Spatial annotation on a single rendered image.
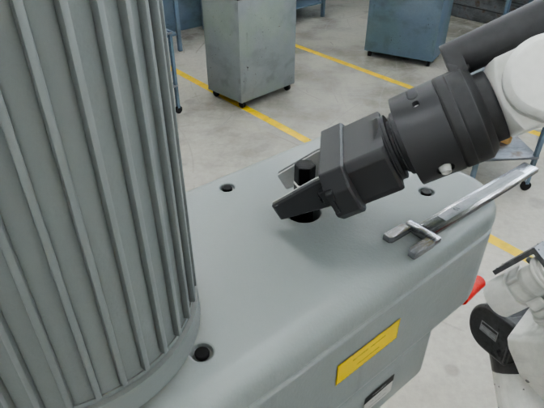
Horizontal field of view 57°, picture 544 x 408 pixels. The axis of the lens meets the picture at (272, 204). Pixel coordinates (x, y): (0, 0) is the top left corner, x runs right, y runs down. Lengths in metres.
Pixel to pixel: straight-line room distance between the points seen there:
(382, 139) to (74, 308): 0.30
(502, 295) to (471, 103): 0.51
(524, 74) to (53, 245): 0.35
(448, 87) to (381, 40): 6.39
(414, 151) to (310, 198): 0.11
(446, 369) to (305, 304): 2.47
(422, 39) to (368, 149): 6.23
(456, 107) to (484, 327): 0.73
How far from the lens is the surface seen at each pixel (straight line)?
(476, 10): 9.05
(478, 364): 2.96
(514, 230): 3.96
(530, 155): 4.31
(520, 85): 0.44
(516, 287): 0.90
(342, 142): 0.49
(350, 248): 0.49
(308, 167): 0.50
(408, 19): 6.68
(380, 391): 0.64
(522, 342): 0.99
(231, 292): 0.45
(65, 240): 0.27
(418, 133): 0.45
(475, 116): 0.45
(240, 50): 5.07
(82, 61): 0.24
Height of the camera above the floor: 2.21
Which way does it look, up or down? 35 degrees down
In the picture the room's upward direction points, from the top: straight up
